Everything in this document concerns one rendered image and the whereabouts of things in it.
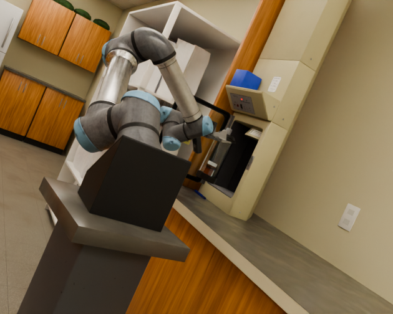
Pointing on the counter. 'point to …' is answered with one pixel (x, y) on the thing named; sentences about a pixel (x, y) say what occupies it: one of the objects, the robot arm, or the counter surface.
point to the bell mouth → (254, 133)
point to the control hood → (267, 104)
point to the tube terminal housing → (287, 109)
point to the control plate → (242, 103)
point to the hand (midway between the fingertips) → (223, 141)
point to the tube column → (305, 31)
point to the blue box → (246, 80)
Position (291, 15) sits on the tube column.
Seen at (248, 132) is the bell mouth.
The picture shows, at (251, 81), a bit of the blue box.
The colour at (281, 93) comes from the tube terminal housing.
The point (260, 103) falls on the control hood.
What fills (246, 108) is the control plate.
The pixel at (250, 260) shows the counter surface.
